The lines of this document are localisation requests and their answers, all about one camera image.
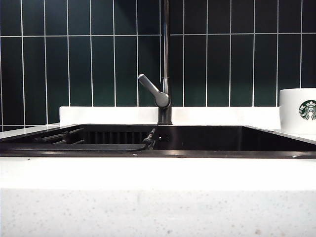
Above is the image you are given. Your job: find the black sink drain rack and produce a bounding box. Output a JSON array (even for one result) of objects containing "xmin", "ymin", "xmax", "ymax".
[{"xmin": 0, "ymin": 127, "xmax": 157, "ymax": 152}]

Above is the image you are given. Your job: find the white mug with green logo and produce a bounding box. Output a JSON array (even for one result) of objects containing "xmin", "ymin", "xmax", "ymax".
[{"xmin": 279, "ymin": 87, "xmax": 316, "ymax": 135}]

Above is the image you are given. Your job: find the grey faucet lever handle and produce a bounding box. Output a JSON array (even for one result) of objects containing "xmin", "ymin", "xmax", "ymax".
[{"xmin": 137, "ymin": 74, "xmax": 171, "ymax": 108}]

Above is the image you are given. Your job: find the grey metal faucet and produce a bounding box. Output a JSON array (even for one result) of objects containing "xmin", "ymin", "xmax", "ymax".
[{"xmin": 157, "ymin": 0, "xmax": 173, "ymax": 125}]

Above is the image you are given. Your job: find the black kitchen sink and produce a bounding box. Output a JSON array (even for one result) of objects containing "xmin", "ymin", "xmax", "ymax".
[{"xmin": 0, "ymin": 123, "xmax": 316, "ymax": 158}]

